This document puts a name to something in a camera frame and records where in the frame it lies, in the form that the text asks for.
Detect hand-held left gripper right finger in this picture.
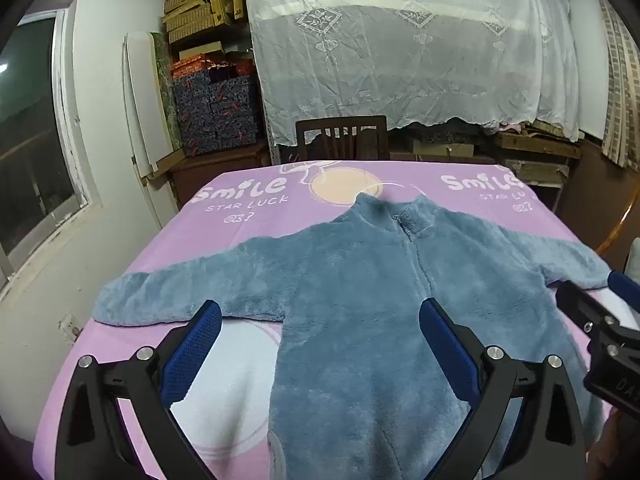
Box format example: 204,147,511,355
419,297,588,480

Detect stack of blue patterned boxes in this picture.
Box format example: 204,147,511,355
172,67,261,157

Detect round wooden table edge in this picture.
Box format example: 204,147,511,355
594,200,640,257

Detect white boards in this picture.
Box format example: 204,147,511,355
122,30,175,173

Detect wooden crates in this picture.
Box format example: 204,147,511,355
492,120,584,192

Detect white lace cloth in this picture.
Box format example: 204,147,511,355
243,0,587,147

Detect cardboard boxes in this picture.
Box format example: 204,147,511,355
390,127,495,163

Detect stack of yellow gift boxes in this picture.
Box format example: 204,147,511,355
162,0,246,44

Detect checked curtain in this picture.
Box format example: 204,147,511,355
595,0,640,169

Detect green patterned board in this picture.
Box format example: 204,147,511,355
149,31,184,152

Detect blue fleece jacket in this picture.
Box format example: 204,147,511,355
92,192,623,480

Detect wall socket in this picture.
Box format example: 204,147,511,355
59,314,84,345

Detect dark wooden chair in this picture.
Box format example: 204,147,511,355
295,115,391,162

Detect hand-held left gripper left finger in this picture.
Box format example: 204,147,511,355
54,299,223,480

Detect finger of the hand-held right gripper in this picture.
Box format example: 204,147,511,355
607,270,640,318
555,280,623,333

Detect purple printed blanket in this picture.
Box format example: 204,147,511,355
32,159,640,480

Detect orange patterned box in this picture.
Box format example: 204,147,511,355
171,57,257,80

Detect window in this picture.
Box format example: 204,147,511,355
0,0,104,302

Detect brown wooden cabinet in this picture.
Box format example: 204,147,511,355
166,142,272,212

